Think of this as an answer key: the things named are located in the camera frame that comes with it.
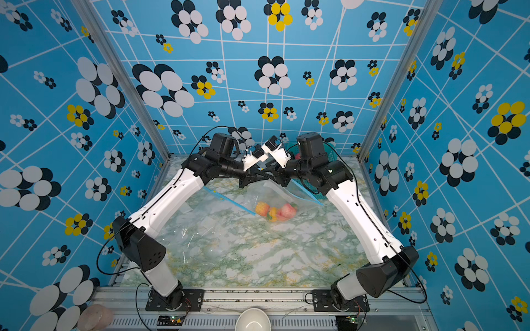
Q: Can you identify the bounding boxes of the pink red peach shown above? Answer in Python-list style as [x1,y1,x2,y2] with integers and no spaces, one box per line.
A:
[275,209,290,221]

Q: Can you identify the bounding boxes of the pink translucent object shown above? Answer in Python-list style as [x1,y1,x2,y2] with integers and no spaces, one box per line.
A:
[77,304,114,331]

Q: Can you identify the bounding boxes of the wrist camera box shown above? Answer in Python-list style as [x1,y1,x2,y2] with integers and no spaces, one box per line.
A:
[208,132,270,172]
[264,132,328,168]

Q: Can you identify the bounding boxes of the teal plastic basket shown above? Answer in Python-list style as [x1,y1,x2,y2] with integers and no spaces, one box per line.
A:
[286,142,338,162]

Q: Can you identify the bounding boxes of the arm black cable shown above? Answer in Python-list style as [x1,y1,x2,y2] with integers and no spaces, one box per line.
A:
[197,126,230,156]
[386,247,428,305]

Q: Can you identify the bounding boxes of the white bowl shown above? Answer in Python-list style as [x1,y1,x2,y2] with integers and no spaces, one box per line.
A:
[235,308,272,331]

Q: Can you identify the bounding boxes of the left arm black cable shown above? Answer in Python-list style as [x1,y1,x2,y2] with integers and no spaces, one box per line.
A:
[197,126,230,156]

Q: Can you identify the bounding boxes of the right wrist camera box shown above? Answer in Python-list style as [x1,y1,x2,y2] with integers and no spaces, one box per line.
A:
[264,132,328,168]

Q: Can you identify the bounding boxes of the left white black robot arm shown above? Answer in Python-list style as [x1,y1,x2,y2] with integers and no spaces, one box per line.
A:
[113,154,260,310]

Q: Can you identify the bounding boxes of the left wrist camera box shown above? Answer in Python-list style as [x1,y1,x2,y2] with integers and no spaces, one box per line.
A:
[208,132,270,172]

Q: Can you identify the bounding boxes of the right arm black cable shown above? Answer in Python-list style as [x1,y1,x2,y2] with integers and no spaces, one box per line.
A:
[386,247,428,305]

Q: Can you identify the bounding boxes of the red yellow peach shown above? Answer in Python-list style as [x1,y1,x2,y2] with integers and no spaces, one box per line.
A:
[255,201,271,217]

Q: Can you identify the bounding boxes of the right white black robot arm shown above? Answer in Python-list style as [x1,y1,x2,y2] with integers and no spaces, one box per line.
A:
[273,159,419,310]

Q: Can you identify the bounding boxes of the clear zip-top bag blue zipper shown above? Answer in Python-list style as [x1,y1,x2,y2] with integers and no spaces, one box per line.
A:
[240,180,324,221]

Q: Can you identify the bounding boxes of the aluminium front rail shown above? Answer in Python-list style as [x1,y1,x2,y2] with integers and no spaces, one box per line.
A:
[92,286,438,330]

